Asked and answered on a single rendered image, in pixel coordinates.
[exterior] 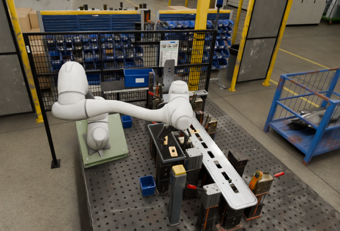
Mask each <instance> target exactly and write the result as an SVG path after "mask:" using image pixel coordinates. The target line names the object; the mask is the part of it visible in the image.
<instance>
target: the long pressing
mask: <svg viewBox="0 0 340 231"><path fill-rule="evenodd" d="M163 99H164V101H163V103H164V102H168V94H163ZM192 126H193V127H194V128H195V130H197V129H199V130H200V131H201V132H199V133H198V134H199V136H200V137H201V138H202V140H203V141H201V142H200V141H199V140H198V138H197V137H196V135H195V134H194V133H193V134H191V135H192V137H190V139H191V141H192V142H193V144H194V146H195V148H196V147H199V148H200V149H201V151H202V152H203V159H202V165H203V166H204V168H205V169H206V171H207V172H208V174H209V176H210V177H211V179H212V180H213V182H214V183H216V184H217V185H218V187H219V188H220V190H221V195H222V197H223V198H224V200H225V201H226V203H227V205H228V206H229V207H230V208H231V209H232V210H240V209H244V208H247V207H251V206H254V205H256V204H257V203H258V200H257V198H256V196H255V195H254V194H253V192H252V191H251V190H250V188H249V187H248V186H247V184H246V183H245V182H244V181H243V179H242V178H241V177H240V175H239V174H238V173H237V171H236V170H235V169H234V167H233V166H232V165H231V163H230V162H229V161H228V159H227V158H226V157H225V155H224V154H223V153H222V151H221V150H220V149H219V148H218V146H217V145H216V144H215V142H214V141H213V140H212V138H211V137H210V136H209V134H208V133H207V132H206V131H205V129H204V128H203V127H202V125H201V124H200V123H199V121H198V120H197V119H196V116H195V112H194V111H193V122H192ZM201 143H205V144H206V146H207V147H208V148H207V149H205V148H204V147H203V145H202V144H201ZM209 151H210V152H211V153H212V154H213V155H214V158H211V157H210V156H209V154H208V153H207V152H209ZM214 161H218V163H219V164H220V165H221V167H222V168H220V169H218V168H217V166H216V165H215V163H214ZM221 172H225V173H226V174H227V175H228V177H229V178H230V179H232V183H229V182H228V180H226V179H225V178H224V176H223V175H222V174H221ZM223 183H224V184H223ZM230 184H234V185H235V187H236V188H237V189H238V191H239V193H234V191H233V190H232V188H231V187H230Z"/></svg>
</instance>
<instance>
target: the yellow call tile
mask: <svg viewBox="0 0 340 231"><path fill-rule="evenodd" d="M173 170H174V172H175V175H179V174H184V173H186V171H185V169H184V167H183V165H177V166H173Z"/></svg>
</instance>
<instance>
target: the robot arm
mask: <svg viewBox="0 0 340 231"><path fill-rule="evenodd" d="M111 112H116V113H121V114H125V115H129V116H132V117H136V118H139V119H143V120H147V121H154V122H164V123H166V124H163V128H162V129H161V131H160V132H159V134H158V135H157V139H158V140H160V144H161V147H162V150H163V145H164V138H165V137H166V136H167V135H168V134H169V133H171V132H172V131H173V132H174V131H180V132H181V133H182V134H183V135H184V147H186V142H188V139H189V137H192V135H191V133H190V131H189V129H188V128H189V127H190V126H191V124H192V122H193V110H192V107H191V105H190V103H189V90H188V86H187V84H186V83H185V82H183V81H180V80H177V81H174V82H172V84H171V86H170V88H169V92H168V104H165V106H164V107H163V108H161V109H158V110H149V109H145V108H141V107H138V106H135V105H132V104H129V103H125V102H121V101H115V100H105V99H104V98H102V97H94V96H93V95H92V93H91V92H90V90H89V85H88V81H87V77H86V74H85V71H84V68H83V67H82V65H81V64H79V63H77V62H66V63H65V64H63V65H62V67H61V69H60V71H59V75H58V101H57V102H55V103H54V104H53V106H52V114H53V116H54V117H55V118H58V119H62V120H68V121H74V120H83V119H87V121H88V132H87V133H84V134H83V137H84V139H85V141H86V145H87V148H88V154H89V155H92V154H93V153H96V152H98V153H99V155H100V157H102V156H103V150H105V149H110V148H111V146H110V144H109V138H110V133H109V127H108V113H111ZM167 127H168V129H167ZM165 129H167V130H166V131H165ZM185 129H186V130H187V132H188V134H186V132H185V131H184V130H185ZM164 131H165V132H164Z"/></svg>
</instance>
